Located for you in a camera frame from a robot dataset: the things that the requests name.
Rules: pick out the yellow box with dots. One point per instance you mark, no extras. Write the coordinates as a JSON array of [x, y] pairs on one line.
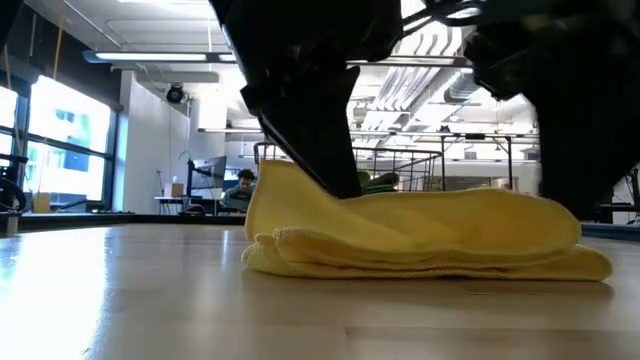
[[41, 204]]

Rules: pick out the person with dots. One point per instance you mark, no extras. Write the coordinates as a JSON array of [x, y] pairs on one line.
[[242, 190]]

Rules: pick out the silver ventilation duct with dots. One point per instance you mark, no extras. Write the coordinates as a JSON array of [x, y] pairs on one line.
[[425, 85]]

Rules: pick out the yellow microfiber towel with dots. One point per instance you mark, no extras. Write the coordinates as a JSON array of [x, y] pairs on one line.
[[425, 225]]

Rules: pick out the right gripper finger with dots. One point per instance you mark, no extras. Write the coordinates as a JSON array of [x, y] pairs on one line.
[[585, 160]]

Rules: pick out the long ceiling light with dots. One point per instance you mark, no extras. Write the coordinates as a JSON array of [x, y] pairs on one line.
[[150, 56]]

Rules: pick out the lime green microfiber towel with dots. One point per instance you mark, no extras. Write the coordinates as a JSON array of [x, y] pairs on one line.
[[380, 181]]

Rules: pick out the black aluminium table frame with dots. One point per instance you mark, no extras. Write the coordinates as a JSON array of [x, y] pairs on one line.
[[100, 219]]

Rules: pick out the computer monitor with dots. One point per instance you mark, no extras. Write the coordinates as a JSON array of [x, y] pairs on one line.
[[210, 172]]

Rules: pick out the ceiling light rail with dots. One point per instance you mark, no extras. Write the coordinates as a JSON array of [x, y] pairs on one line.
[[410, 62]]

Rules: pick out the black ceiling camera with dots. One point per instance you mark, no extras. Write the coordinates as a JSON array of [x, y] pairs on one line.
[[175, 94]]

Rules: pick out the black station frame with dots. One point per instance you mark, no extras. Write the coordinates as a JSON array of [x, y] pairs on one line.
[[475, 136]]

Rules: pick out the beige tissue box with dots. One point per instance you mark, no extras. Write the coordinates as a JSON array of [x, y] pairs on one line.
[[175, 190]]

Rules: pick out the black equipment stand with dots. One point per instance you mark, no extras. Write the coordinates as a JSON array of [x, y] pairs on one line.
[[634, 195]]

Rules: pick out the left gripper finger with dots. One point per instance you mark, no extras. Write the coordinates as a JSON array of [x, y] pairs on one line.
[[330, 140], [295, 152]]

